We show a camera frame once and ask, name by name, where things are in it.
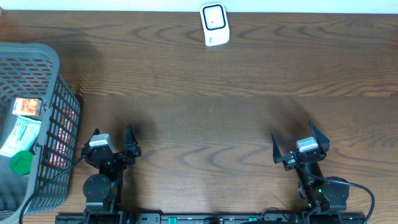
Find red snack bar wrapper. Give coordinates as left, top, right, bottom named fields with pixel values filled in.
left=49, top=108, right=75, bottom=168

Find green lid jar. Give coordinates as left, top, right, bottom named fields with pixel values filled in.
left=10, top=151, right=34, bottom=176

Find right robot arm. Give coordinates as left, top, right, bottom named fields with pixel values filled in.
left=272, top=122, right=349, bottom=221

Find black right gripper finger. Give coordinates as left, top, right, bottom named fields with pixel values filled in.
left=308, top=121, right=330, bottom=152
left=271, top=134, right=283, bottom=164

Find teal wet wipes pack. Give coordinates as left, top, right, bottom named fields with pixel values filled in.
left=1, top=116, right=42, bottom=157

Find grey plastic basket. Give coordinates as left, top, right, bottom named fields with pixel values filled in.
left=1, top=42, right=81, bottom=223

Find white barcode scanner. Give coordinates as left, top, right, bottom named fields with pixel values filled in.
left=200, top=2, right=230, bottom=47

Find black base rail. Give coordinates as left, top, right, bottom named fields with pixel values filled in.
left=55, top=212, right=366, bottom=224

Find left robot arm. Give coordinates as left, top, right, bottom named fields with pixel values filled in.
left=81, top=124, right=141, bottom=223

